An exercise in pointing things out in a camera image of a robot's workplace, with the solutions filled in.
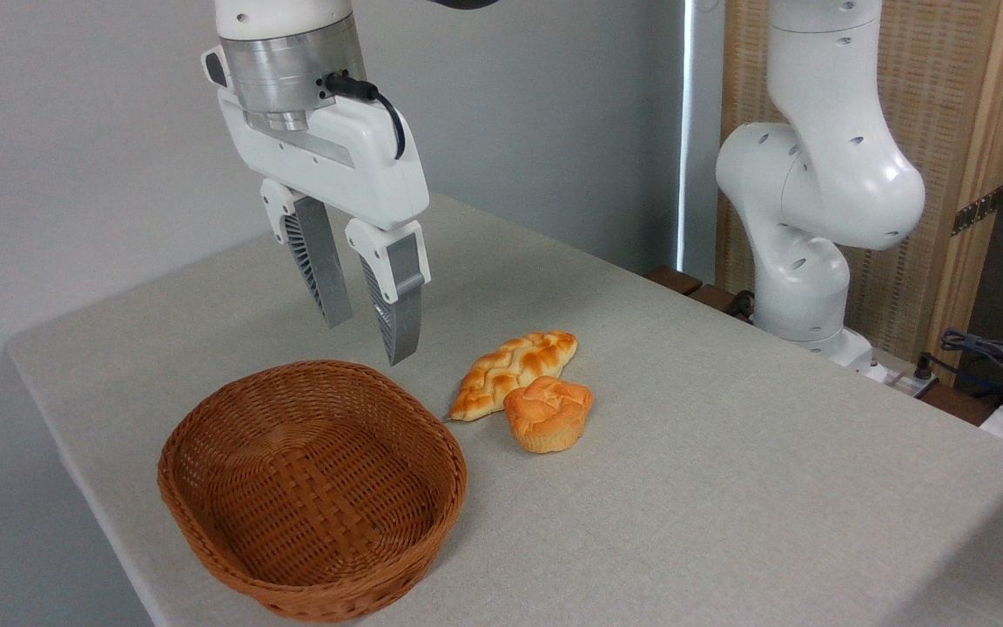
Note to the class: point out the brown wicker basket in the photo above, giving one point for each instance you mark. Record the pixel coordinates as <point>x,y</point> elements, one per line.
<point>310,488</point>

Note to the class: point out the round muffin-shaped bread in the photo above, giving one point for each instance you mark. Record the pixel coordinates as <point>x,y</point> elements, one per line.
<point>547,414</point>

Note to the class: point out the wooden rattan folding screen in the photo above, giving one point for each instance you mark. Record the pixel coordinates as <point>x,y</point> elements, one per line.
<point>954,113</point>

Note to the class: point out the metal screen hinge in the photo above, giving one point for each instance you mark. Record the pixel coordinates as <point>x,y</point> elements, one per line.
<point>978,211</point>

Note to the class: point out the long braided bread loaf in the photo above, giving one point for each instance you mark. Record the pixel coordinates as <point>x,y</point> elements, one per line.
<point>506,370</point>

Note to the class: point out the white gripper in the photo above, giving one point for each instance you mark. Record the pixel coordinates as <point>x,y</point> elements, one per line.
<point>353,165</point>

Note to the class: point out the grey tablecloth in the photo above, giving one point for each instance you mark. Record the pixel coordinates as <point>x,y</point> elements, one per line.
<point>728,488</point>

